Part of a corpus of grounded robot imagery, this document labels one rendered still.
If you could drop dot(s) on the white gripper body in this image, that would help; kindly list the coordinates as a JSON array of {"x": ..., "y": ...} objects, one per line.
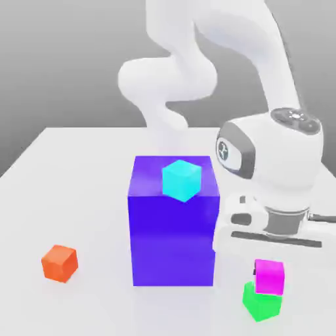
[{"x": 262, "y": 249}]

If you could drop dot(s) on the small magenta cube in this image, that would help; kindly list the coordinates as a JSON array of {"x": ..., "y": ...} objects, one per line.
[{"x": 269, "y": 277}]

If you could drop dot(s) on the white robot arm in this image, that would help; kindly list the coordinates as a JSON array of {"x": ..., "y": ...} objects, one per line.
[{"x": 283, "y": 162}]

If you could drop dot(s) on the small green cube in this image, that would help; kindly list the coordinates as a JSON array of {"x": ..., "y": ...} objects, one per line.
[{"x": 260, "y": 306}]

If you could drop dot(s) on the small cyan cube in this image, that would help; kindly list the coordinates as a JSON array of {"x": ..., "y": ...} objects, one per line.
[{"x": 181, "y": 181}]

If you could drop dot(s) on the small orange cube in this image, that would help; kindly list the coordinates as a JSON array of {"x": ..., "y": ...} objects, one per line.
[{"x": 59, "y": 264}]

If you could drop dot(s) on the large blue box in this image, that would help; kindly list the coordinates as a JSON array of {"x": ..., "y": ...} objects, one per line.
[{"x": 170, "y": 244}]

